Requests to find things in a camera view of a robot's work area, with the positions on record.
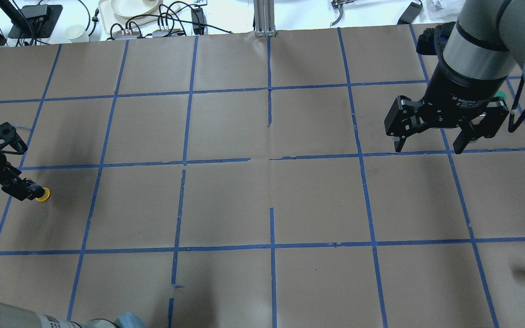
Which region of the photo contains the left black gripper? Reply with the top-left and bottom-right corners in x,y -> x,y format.
0,122 -> 35,201

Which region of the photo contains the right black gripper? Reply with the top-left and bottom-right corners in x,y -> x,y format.
384,61 -> 509,155

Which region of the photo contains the yellow push button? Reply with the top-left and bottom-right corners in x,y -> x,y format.
26,180 -> 51,203

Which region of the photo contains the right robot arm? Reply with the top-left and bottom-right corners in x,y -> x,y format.
384,0 -> 525,154

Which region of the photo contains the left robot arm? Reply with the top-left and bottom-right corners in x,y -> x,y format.
0,122 -> 146,328

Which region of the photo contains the green push button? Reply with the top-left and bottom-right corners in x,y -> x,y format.
494,91 -> 508,100

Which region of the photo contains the black stand base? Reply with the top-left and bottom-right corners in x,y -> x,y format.
8,4 -> 64,39

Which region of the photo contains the black power adapter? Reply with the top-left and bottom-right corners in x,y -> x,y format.
396,0 -> 423,25

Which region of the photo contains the white paper cup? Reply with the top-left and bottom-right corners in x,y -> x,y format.
65,25 -> 89,43

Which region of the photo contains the beige tray with plate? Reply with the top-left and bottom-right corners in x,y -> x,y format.
98,0 -> 163,33

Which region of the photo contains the white power strip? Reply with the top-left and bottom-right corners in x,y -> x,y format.
150,28 -> 186,39

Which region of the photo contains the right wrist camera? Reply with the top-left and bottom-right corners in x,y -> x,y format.
415,21 -> 456,56

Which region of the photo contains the aluminium frame post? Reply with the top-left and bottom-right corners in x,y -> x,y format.
253,0 -> 277,38

